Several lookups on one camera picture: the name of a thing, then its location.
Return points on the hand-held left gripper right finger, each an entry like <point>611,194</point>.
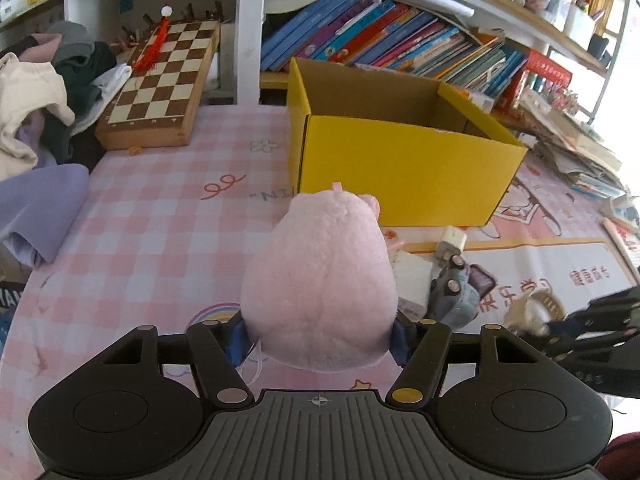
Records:
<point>400,342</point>

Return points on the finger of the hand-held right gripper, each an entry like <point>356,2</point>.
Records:
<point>605,312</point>
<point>600,350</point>

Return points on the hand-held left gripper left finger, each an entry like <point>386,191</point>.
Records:
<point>236,345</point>

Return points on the white square block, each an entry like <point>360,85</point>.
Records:
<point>412,280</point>

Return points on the grey-blue toy car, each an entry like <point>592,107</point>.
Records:
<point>460,305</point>

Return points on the pink plush toy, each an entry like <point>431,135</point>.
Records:
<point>320,280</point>

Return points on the yellow cardboard box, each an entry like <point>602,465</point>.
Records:
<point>400,175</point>

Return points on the pink checked desktop cloth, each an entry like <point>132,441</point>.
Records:
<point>150,230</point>

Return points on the pink-edged booklet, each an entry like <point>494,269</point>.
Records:
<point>625,240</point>

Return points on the person's dark red clothing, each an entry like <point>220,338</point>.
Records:
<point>625,457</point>

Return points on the stack of papers and books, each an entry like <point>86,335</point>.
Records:
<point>575,145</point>

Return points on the black lettered box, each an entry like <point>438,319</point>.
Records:
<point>11,294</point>

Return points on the lavender cloth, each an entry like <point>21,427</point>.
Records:
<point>40,205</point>

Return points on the red book box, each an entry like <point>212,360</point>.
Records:
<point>545,75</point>

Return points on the orange and white box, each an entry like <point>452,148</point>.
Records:
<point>477,99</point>

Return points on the wooden chessboard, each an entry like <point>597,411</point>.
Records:
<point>160,90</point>

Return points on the white cloth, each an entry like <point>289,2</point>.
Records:
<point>107,87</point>

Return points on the white pen holder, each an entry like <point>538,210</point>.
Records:
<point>580,25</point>

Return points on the red tassel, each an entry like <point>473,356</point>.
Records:
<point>150,50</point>

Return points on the row of colourful books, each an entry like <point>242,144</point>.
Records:
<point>380,35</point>

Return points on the white bookshelf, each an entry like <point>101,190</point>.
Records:
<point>247,35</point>

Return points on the dark clothes pile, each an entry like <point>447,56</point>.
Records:
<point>85,70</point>

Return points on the dark wooden rack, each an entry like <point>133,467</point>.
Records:
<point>195,12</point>

